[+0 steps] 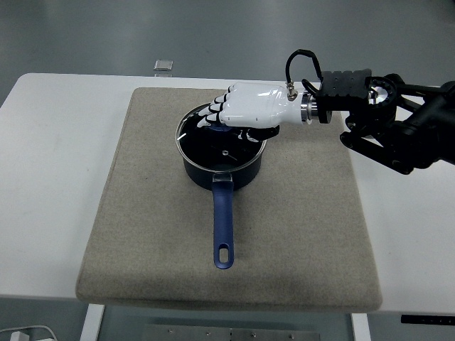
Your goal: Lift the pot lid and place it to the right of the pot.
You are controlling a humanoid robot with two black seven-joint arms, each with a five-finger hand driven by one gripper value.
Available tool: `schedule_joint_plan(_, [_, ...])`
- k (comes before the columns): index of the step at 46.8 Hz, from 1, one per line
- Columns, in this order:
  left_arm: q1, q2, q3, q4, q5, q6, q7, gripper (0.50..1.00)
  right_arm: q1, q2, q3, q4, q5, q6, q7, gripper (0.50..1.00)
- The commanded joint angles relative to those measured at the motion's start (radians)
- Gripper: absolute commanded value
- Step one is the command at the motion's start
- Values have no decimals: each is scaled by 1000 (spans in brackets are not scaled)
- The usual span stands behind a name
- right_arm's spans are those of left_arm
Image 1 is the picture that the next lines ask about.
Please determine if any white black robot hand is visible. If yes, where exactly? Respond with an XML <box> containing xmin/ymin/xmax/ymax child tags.
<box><xmin>196</xmin><ymin>81</ymin><xmax>306</xmax><ymax>143</ymax></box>

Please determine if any glass lid with blue knob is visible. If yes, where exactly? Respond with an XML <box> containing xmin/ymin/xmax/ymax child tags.
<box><xmin>175</xmin><ymin>102</ymin><xmax>267</xmax><ymax>171</ymax></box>

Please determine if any beige fabric mat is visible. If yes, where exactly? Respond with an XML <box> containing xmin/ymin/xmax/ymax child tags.
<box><xmin>74</xmin><ymin>87</ymin><xmax>383</xmax><ymax>313</ymax></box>

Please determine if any grey metal plate with screws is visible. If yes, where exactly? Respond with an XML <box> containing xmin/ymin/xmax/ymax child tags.
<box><xmin>144</xmin><ymin>323</ymin><xmax>323</xmax><ymax>341</ymax></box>

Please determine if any white table leg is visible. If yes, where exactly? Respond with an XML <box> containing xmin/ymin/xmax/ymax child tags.
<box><xmin>350</xmin><ymin>313</ymin><xmax>372</xmax><ymax>341</ymax></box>
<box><xmin>78</xmin><ymin>303</ymin><xmax>106</xmax><ymax>341</ymax></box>

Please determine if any black table control panel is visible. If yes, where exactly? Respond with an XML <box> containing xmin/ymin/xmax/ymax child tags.
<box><xmin>400</xmin><ymin>314</ymin><xmax>455</xmax><ymax>325</ymax></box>

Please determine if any dark pot with blue handle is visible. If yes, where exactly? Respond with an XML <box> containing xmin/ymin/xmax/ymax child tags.
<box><xmin>176</xmin><ymin>104</ymin><xmax>267</xmax><ymax>271</ymax></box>

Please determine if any white cable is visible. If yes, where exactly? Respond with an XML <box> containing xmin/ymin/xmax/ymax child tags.
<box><xmin>0</xmin><ymin>323</ymin><xmax>60</xmax><ymax>341</ymax></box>

